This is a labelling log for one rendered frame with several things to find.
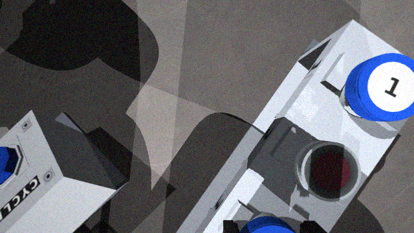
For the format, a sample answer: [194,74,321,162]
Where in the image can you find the white two-button control box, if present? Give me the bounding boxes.
[0,110,129,233]

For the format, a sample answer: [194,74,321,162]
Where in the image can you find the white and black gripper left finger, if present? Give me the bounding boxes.
[223,220,240,233]

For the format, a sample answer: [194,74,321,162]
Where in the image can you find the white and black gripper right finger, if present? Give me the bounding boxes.
[300,221,327,233]

